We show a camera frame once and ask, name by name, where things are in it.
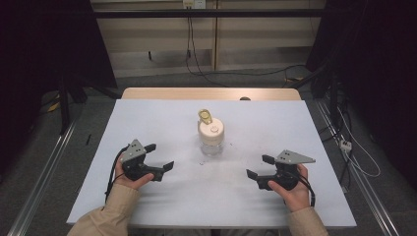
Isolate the black horizontal bar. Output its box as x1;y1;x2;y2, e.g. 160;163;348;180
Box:
92;8;328;20

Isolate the wooden table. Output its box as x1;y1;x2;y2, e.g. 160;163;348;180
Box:
121;87;302;101

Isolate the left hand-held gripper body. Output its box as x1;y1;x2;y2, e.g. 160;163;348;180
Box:
119;139;165;182

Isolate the black hanging cable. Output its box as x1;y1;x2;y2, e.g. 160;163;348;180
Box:
185;17;229;89

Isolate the black stand leg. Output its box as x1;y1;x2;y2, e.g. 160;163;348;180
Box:
58;76;72;136
328;70;341;130

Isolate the black curtain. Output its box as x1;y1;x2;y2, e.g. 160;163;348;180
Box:
306;0;417;190
0;0;118;175

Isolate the white cable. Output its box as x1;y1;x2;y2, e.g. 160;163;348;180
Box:
336;106;382;179

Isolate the white wall outlet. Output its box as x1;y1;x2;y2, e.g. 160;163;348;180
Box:
182;0;208;10

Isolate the person's right hand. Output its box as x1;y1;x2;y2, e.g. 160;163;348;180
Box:
268;163;311;213

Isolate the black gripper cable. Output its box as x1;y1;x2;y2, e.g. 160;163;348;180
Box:
104;146;130;204
288;169;317;208

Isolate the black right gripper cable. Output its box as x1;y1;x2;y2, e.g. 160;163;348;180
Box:
288;169;317;208

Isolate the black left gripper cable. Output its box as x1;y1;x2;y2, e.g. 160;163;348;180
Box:
104;146;130;204

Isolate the person's left hand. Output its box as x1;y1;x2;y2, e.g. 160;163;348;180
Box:
114;161;155;191

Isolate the metal floor rail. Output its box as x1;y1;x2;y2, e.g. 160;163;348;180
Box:
314;98;401;236
7;120;79;236

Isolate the white table mat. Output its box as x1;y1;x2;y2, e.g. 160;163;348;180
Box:
66;98;357;229

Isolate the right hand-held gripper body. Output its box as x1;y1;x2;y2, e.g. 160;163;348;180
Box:
257;149;317;192

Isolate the clear bottle with cream lid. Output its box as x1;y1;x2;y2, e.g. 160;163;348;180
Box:
197;108;226;156

